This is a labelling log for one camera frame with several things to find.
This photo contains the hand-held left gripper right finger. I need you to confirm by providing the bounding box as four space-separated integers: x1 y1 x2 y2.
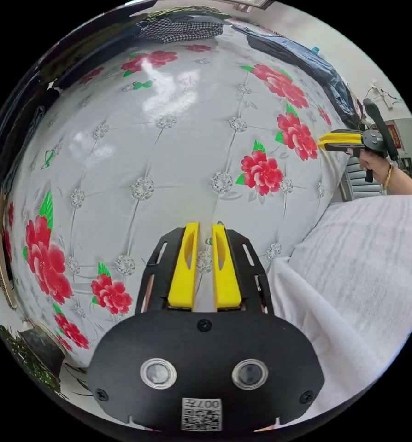
212 223 242 310

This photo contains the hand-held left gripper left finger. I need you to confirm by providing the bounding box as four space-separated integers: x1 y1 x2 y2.
167 222 200 310

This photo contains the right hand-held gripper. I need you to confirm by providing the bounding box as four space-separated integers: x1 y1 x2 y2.
317 128 389 183

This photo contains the person's right forearm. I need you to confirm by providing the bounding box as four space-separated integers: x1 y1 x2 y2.
382 164 412 197

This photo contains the person's right hand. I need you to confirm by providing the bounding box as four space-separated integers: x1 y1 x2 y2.
359 150 393 185

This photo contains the grey slatted panel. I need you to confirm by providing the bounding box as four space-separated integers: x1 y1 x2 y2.
339 161 383 202

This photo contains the dark blue pile of clothes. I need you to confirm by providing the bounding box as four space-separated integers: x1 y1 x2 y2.
226 17 364 129

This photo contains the person's body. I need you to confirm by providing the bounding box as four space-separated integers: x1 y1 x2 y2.
266 194 412 430

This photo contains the bed with floral sheet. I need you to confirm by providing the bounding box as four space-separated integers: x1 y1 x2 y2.
4 30 353 371

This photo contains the green plant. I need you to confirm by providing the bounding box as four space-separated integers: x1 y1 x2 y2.
0 324 65 398

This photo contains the houndstooth pile of clothes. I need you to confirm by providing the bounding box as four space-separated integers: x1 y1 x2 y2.
134 7 229 45

